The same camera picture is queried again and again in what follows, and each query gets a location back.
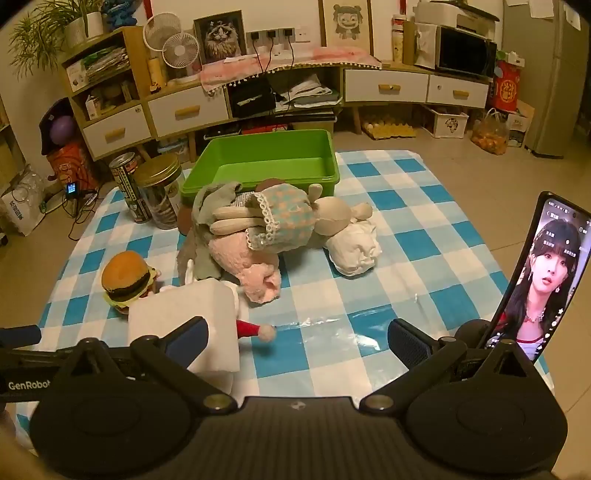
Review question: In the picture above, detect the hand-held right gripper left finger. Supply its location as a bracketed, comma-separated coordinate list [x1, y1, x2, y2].
[60, 316, 238, 414]

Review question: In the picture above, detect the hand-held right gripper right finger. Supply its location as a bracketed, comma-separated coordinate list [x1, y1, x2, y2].
[358, 318, 539, 414]

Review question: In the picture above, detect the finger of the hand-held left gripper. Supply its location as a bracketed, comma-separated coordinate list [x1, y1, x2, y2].
[0, 325, 42, 350]

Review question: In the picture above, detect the white square cushion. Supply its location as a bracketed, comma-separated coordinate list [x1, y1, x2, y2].
[128, 279, 241, 376]

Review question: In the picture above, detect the red and white plush toy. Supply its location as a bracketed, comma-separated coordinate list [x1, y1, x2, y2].
[222, 281, 278, 343]

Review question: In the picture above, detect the pink plush toy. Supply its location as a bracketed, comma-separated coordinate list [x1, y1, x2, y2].
[209, 228, 284, 305]

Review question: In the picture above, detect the green cloth with lace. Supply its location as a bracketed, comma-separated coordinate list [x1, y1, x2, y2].
[210, 178, 375, 253]

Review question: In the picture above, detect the green plastic bin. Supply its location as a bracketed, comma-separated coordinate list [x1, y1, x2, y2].
[179, 129, 341, 207]

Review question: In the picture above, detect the hamburger plush toy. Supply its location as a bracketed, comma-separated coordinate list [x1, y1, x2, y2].
[101, 251, 161, 316]

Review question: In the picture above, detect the cream white plush pillow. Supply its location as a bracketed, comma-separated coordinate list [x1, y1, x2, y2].
[325, 220, 383, 278]

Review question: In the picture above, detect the blue white checked tablecloth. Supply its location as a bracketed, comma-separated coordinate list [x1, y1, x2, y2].
[34, 150, 555, 403]

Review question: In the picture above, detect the white plastic bag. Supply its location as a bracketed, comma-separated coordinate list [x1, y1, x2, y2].
[0, 163, 52, 236]

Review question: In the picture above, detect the grey plush toy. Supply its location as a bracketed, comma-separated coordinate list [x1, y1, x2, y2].
[178, 182, 244, 283]

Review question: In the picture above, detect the smartphone with lit screen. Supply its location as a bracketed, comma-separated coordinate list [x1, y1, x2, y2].
[484, 192, 591, 363]

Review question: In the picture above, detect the tall printed drink can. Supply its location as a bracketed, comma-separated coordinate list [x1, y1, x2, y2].
[109, 152, 151, 225]

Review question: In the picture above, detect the orange printed bag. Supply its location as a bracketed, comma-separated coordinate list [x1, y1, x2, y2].
[45, 140, 100, 195]

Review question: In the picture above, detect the clear storage box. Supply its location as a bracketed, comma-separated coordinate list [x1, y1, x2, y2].
[156, 138, 190, 164]
[194, 126, 241, 142]

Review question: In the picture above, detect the purple ball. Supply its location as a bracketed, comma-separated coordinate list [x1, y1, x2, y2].
[49, 115, 76, 144]

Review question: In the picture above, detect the tray of eggs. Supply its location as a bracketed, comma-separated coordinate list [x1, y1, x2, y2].
[359, 117, 417, 140]

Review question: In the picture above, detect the plastic bag of oranges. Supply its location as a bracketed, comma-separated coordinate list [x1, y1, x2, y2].
[469, 108, 510, 156]

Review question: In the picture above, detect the white printed storage box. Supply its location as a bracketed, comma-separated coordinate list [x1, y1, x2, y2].
[427, 104, 470, 140]

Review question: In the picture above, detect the cardboard box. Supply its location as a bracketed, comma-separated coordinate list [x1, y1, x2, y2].
[506, 103, 537, 148]

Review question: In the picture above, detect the black bag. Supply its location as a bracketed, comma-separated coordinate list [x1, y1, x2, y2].
[228, 76, 277, 119]

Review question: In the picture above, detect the stack of papers and books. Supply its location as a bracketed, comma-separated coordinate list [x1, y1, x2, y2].
[272, 73, 343, 114]

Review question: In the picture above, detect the small white carton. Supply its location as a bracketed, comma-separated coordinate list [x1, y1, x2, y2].
[65, 62, 90, 90]

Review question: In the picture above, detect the red gift bag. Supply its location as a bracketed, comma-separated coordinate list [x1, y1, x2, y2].
[490, 51, 526, 113]

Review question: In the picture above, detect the wooden media console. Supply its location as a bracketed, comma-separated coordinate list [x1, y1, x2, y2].
[145, 59, 491, 140]

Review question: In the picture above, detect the pile of papers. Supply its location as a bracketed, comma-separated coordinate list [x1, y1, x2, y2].
[85, 45, 130, 84]

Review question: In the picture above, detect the white desk fan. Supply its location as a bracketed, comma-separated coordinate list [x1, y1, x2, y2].
[143, 12, 179, 52]
[162, 32, 201, 82]

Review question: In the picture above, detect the wooden shelf cabinet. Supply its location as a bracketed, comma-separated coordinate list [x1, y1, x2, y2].
[60, 25, 156, 162]

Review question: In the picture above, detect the white microwave oven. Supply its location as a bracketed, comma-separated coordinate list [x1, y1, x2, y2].
[415, 23, 499, 79]

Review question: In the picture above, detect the pink table runner cloth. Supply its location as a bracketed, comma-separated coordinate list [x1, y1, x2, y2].
[199, 45, 383, 96]

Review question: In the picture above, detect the brown paper box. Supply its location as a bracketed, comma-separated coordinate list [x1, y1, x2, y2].
[403, 21, 419, 66]

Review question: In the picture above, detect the grey refrigerator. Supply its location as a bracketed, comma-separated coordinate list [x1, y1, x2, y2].
[501, 0, 591, 160]

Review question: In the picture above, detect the white canister red lid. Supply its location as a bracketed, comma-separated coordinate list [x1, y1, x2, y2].
[391, 14, 407, 64]

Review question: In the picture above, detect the framed cat picture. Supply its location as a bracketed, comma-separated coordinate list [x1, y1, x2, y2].
[192, 10, 248, 66]

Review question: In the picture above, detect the potted green plant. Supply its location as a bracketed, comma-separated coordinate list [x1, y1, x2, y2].
[9, 0, 107, 82]

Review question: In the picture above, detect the framed cartoon girl picture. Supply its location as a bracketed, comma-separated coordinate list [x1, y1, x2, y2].
[319, 0, 374, 54]

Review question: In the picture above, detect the white printer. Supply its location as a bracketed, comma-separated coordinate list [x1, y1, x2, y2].
[415, 0, 502, 32]

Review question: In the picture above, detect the blue toy figure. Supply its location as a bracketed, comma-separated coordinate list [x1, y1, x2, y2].
[102, 0, 137, 27]

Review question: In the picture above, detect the small camera on tripod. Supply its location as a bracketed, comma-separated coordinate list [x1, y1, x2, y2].
[59, 182, 100, 218]

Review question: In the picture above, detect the white drawer wooden handle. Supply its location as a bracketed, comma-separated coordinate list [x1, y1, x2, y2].
[427, 74, 489, 110]
[147, 85, 230, 138]
[83, 104, 153, 160]
[344, 69, 430, 103]

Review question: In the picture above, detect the black power cable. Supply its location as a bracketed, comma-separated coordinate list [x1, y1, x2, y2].
[252, 41, 273, 77]
[287, 38, 297, 100]

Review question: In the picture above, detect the white wall socket row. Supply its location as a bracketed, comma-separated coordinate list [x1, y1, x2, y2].
[246, 28, 310, 45]

